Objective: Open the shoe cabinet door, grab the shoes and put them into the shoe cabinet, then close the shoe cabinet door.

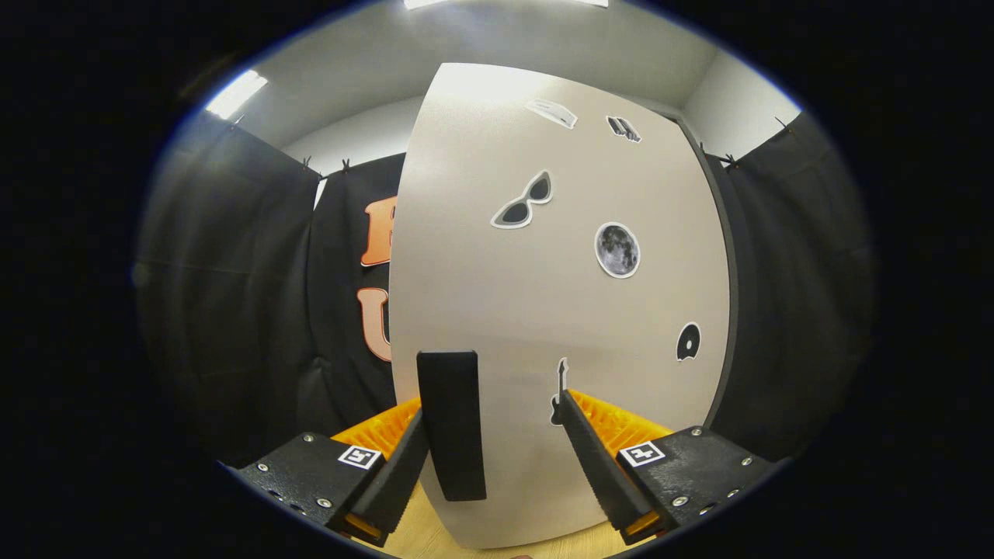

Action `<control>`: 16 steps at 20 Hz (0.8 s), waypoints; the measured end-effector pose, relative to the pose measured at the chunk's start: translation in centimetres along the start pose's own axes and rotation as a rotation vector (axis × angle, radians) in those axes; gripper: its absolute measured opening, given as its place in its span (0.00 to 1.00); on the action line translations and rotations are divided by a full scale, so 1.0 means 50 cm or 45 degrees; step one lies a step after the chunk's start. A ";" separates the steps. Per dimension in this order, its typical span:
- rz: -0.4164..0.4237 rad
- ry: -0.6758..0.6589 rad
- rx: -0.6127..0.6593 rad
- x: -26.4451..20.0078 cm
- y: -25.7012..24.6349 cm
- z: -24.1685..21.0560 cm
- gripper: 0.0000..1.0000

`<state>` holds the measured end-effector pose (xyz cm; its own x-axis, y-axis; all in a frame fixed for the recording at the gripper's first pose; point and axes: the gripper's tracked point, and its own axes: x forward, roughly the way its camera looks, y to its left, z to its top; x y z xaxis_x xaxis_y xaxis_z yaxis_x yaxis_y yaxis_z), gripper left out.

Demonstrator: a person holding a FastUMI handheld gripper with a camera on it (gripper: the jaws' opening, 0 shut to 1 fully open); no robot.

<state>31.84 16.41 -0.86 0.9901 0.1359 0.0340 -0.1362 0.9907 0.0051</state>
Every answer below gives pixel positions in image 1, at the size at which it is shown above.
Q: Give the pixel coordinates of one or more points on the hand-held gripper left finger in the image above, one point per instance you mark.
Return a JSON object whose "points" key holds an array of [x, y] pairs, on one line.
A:
{"points": [[400, 481]]}

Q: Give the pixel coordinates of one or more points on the long ceiling light panel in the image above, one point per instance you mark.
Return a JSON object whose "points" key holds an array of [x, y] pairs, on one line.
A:
{"points": [[423, 3]]}

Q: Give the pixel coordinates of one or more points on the narrow ceiling light strip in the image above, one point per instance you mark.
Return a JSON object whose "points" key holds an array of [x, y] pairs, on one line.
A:
{"points": [[235, 95]]}

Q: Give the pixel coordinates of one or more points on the black backdrop cloth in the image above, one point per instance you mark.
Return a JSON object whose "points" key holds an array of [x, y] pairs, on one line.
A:
{"points": [[233, 310]]}

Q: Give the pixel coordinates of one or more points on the beige shoe cabinet door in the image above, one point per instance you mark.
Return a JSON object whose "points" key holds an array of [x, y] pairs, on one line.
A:
{"points": [[543, 310]]}

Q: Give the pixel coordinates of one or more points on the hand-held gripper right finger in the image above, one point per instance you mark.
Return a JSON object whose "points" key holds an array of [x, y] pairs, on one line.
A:
{"points": [[594, 466]]}

